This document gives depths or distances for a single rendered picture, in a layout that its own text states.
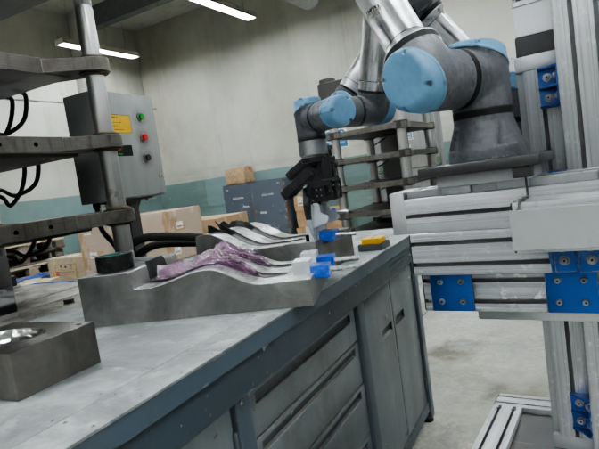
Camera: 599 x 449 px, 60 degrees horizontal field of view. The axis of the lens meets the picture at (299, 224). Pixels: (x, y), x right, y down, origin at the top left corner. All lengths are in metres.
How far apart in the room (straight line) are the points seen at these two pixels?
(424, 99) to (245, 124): 8.45
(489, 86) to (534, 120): 0.25
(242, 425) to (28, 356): 0.39
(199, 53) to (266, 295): 9.12
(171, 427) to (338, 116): 0.76
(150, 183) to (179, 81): 8.21
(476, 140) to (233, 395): 0.66
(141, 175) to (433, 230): 1.31
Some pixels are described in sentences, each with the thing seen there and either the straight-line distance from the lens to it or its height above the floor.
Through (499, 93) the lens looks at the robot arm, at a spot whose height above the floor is 1.16.
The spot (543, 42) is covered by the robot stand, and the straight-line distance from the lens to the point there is 1.35.
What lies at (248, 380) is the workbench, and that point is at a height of 0.70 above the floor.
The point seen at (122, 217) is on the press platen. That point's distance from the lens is 1.82.
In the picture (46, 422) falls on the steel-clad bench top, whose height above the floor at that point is 0.80.
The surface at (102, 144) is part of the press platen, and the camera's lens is 1.83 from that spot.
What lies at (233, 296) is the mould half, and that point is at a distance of 1.08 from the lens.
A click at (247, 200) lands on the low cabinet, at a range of 8.79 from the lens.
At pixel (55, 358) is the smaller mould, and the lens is 0.89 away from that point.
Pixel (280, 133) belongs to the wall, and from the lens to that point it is 9.00.
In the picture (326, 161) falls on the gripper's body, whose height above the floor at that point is 1.09.
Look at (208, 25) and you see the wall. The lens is 10.01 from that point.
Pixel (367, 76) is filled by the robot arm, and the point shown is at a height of 1.28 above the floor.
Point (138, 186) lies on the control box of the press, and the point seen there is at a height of 1.11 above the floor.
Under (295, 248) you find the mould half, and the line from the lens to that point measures 1.36.
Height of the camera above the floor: 1.05
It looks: 5 degrees down
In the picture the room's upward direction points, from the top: 8 degrees counter-clockwise
